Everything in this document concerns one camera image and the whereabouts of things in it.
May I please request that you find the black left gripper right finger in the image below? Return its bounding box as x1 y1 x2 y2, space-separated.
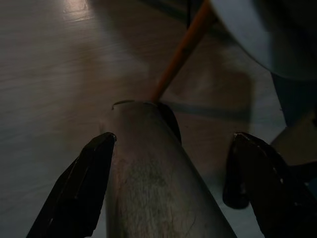
222 132 317 238

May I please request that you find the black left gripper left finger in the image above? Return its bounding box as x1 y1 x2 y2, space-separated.
26 132 117 238

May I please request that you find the white plastic chair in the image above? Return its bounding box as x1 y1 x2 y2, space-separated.
208 0 317 80

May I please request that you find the wooden chair leg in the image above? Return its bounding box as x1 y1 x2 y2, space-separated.
150 0 218 104

